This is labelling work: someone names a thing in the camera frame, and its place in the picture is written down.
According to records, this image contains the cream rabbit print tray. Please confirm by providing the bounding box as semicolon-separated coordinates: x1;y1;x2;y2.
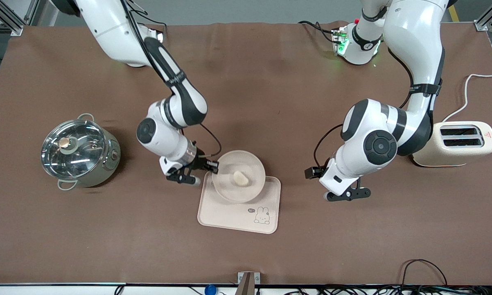
197;171;282;235

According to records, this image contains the cream two-slot toaster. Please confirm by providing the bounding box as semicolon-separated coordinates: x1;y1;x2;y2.
412;121;492;168

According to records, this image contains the black right base cable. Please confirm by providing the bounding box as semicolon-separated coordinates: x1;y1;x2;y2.
129;6;167;32

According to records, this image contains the stainless steel electric pot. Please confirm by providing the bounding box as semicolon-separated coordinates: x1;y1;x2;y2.
41;113;121;191

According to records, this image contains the glass pot lid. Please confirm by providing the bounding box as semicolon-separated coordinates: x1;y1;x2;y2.
41;120;107;180

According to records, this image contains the black looped floor cable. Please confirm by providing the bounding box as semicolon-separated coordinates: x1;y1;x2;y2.
401;259;448;287

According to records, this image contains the black left base cable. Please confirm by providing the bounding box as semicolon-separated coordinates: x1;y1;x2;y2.
298;20;337;44

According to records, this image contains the black cable bundle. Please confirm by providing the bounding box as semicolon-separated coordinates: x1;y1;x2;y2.
287;285;492;295

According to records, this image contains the black base cable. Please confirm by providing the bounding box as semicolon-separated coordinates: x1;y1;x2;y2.
129;6;167;32
298;20;337;44

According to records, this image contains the aluminium frame profile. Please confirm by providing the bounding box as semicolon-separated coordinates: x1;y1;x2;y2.
474;0;492;32
0;0;40;36

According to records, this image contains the round cream plate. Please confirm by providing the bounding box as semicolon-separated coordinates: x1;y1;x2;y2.
212;150;266;203

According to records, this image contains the metal left base connector plate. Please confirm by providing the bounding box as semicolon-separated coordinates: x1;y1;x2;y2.
331;27;350;56

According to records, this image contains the metal table edge bracket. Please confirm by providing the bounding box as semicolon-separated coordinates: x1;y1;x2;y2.
235;272;260;295

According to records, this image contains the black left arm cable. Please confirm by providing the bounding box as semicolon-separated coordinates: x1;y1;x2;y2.
314;46;415;171

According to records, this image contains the white toaster power cable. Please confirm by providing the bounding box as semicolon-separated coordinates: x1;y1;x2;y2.
442;72;492;123

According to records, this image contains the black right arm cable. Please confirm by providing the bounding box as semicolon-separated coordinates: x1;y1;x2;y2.
121;0;223;159

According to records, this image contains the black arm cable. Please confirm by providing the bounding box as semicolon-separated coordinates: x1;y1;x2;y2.
121;0;223;159
314;46;415;171

